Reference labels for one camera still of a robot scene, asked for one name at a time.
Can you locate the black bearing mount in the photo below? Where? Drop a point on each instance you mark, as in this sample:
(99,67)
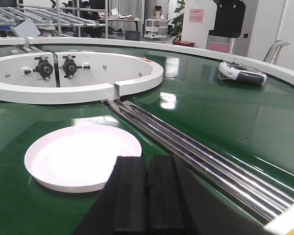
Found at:
(70,67)
(44,67)

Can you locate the pink round plate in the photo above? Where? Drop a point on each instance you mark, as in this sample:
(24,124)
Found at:
(79,159)

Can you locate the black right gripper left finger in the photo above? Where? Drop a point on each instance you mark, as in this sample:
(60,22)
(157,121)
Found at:
(120,208)

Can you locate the right black bearing mount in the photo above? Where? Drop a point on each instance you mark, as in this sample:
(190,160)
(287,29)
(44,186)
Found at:
(70,67)

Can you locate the metal roller rack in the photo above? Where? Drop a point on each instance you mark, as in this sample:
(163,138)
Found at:
(51,17)

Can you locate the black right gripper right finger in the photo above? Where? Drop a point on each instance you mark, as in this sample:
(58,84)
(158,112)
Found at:
(179,205)

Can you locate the left black bearing mount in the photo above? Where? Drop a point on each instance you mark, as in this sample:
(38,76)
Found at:
(44,67)

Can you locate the white box on rack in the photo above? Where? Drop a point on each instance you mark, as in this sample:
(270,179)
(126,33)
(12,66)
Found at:
(25,28)

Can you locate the black crate on floor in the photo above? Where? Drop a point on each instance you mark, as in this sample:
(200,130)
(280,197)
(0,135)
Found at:
(132,35)

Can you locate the pink wall notice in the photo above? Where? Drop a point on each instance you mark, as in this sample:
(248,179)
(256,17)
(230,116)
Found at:
(196,15)

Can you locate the white shelf cart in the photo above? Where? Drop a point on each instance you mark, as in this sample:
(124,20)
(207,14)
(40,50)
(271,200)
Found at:
(156,29)

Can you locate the steel conveyor rollers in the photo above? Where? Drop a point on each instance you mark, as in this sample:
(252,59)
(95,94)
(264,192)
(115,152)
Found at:
(247,190)

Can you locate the white grey remote controller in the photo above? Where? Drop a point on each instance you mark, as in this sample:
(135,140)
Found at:
(241,73)

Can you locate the white outer conveyor rim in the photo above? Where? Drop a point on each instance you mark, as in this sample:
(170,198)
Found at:
(284,74)

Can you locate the green potted plant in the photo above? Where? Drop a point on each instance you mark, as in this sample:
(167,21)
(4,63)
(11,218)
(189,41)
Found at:
(177,21)

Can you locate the seated person in black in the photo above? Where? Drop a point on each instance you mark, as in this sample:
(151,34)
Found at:
(94,32)

